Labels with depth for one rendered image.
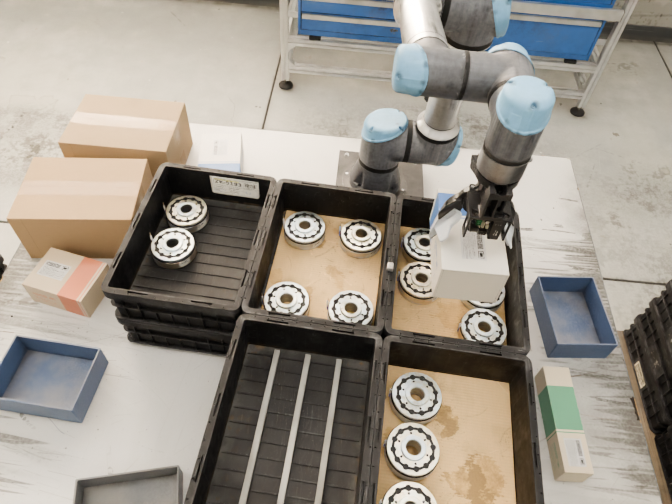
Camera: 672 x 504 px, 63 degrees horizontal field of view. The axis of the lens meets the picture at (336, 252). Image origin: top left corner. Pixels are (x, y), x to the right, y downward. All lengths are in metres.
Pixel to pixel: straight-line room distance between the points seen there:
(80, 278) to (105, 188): 0.24
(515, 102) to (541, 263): 0.90
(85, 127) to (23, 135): 1.51
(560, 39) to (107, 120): 2.27
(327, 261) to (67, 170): 0.73
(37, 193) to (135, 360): 0.50
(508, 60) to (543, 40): 2.27
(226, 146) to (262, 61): 1.82
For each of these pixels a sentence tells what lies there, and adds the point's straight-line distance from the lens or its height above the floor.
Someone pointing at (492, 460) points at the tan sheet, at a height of 0.83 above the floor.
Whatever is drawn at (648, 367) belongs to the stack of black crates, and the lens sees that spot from 2.19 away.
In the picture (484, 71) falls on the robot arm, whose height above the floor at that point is 1.44.
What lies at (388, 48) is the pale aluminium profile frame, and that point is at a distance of 3.09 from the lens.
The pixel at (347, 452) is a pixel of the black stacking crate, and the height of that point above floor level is 0.83.
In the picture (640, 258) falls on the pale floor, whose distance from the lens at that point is 2.85.
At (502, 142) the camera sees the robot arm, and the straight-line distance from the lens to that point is 0.85.
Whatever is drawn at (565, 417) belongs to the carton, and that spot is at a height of 0.76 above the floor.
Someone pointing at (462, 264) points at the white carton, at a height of 1.14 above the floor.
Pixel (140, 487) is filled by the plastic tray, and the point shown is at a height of 0.70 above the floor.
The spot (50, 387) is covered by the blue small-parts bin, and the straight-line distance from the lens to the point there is 1.44.
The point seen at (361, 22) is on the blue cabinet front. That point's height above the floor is 0.43.
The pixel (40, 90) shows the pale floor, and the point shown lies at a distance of 3.51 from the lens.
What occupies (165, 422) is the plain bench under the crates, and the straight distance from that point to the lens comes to 1.33.
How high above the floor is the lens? 1.91
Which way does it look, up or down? 52 degrees down
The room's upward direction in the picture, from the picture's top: 5 degrees clockwise
